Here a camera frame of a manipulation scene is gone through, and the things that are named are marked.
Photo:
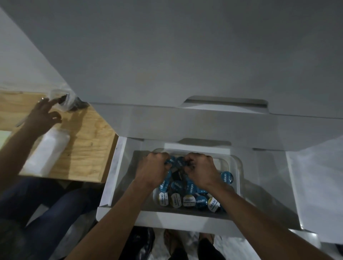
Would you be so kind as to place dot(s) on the clear plastic tray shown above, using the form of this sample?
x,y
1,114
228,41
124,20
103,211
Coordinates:
x,y
235,166

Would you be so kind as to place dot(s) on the person's right fingers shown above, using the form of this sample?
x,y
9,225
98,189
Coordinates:
x,y
194,160

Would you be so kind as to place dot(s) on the pile of blue round capsules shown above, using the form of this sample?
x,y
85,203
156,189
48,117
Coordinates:
x,y
185,192

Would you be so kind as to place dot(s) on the person's right forearm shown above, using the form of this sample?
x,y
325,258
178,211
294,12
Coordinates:
x,y
257,225

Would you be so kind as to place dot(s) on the person's foot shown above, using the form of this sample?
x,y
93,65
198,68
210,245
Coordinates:
x,y
210,249
174,245

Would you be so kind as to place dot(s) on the another person's forearm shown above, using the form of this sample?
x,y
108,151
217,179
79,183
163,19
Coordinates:
x,y
13,158

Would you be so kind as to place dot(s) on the person's right foot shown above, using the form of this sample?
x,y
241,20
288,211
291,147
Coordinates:
x,y
210,249

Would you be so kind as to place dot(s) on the clear plastic bag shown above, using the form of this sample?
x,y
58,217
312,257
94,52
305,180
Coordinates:
x,y
67,100

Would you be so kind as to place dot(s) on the black shoe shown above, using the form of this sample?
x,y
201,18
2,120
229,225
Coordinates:
x,y
139,245

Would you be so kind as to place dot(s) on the person's right hand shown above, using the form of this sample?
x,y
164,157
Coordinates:
x,y
205,172

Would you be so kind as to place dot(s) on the person's left forearm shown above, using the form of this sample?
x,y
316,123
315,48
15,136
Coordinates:
x,y
115,225

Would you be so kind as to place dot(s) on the person's left foot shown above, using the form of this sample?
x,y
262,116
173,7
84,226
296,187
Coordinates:
x,y
174,245

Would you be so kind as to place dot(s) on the person's left fingers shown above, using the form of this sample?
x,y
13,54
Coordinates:
x,y
160,159

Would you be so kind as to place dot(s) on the person's left hand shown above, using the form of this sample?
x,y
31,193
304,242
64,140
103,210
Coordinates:
x,y
150,170

